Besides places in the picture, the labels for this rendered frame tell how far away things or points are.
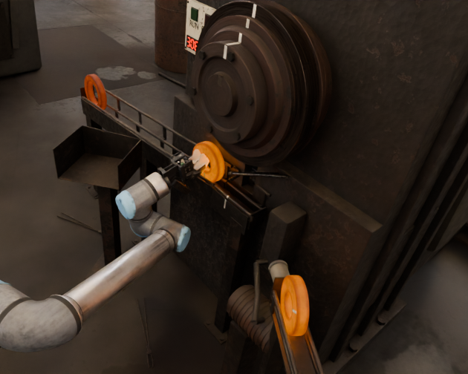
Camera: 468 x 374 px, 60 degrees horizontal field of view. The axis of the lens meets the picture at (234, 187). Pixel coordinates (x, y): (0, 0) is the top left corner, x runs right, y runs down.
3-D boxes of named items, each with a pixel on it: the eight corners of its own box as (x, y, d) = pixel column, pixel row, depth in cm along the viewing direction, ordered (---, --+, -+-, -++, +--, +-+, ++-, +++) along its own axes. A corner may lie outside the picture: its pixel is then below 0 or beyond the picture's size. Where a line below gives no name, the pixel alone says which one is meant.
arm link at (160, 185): (162, 204, 140) (147, 190, 146) (173, 197, 142) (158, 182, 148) (155, 186, 134) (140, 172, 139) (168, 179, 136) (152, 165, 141)
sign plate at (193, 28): (189, 48, 156) (192, -2, 145) (232, 73, 142) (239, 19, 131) (183, 49, 155) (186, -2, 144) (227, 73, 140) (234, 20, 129)
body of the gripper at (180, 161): (194, 159, 140) (166, 177, 135) (197, 176, 147) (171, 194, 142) (181, 149, 145) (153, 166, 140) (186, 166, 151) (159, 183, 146)
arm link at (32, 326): (34, 345, 84) (197, 222, 142) (-8, 317, 88) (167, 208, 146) (33, 383, 89) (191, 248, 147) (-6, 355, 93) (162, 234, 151)
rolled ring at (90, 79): (96, 76, 197) (102, 75, 199) (81, 73, 210) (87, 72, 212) (103, 113, 205) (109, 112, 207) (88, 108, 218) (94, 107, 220)
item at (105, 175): (96, 247, 210) (82, 125, 167) (143, 260, 207) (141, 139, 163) (73, 276, 194) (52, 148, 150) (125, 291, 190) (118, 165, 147)
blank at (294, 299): (290, 323, 117) (278, 323, 117) (292, 270, 117) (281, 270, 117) (308, 344, 102) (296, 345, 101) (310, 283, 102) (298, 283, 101)
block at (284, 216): (278, 248, 146) (292, 197, 132) (294, 263, 142) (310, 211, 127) (256, 262, 140) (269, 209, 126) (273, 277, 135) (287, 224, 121)
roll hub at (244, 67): (200, 115, 132) (206, 27, 115) (258, 156, 116) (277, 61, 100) (186, 119, 128) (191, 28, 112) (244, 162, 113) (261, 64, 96)
